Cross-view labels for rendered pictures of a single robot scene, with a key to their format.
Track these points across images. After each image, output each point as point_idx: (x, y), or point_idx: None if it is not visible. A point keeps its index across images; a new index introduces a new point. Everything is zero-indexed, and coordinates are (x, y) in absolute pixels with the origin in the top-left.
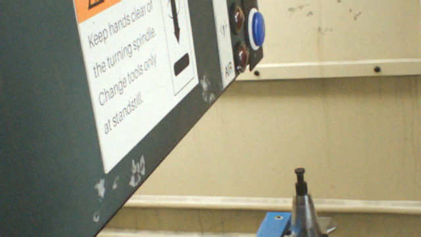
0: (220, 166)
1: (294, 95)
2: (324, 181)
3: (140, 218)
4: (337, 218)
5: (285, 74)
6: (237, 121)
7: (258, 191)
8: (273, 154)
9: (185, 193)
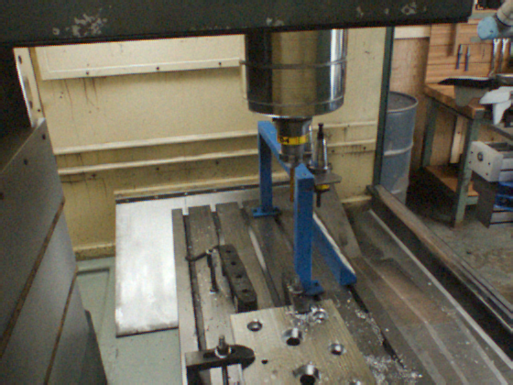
0: (196, 117)
1: (237, 75)
2: (250, 120)
3: (147, 153)
4: (256, 139)
5: (234, 63)
6: (207, 91)
7: (216, 129)
8: (224, 108)
9: (176, 135)
